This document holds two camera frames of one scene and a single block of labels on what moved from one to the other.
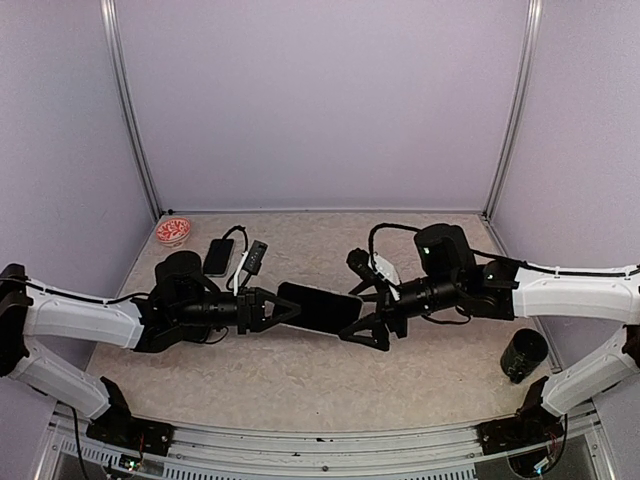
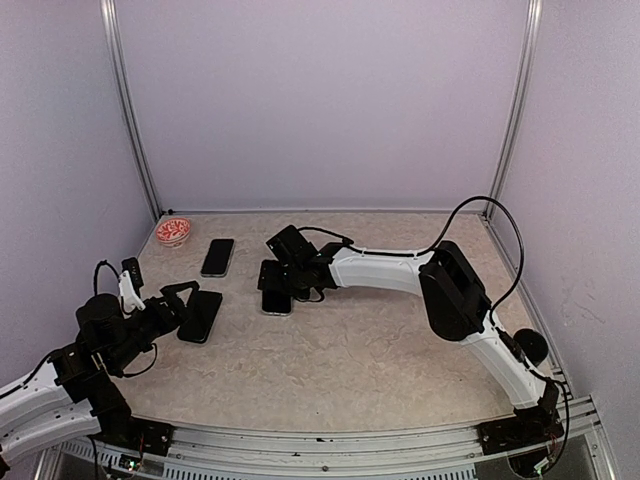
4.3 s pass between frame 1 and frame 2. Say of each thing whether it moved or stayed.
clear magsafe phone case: moved
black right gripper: moved
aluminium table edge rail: stayed
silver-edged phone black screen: moved
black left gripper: moved
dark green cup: stayed
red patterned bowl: stayed
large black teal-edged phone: stayed
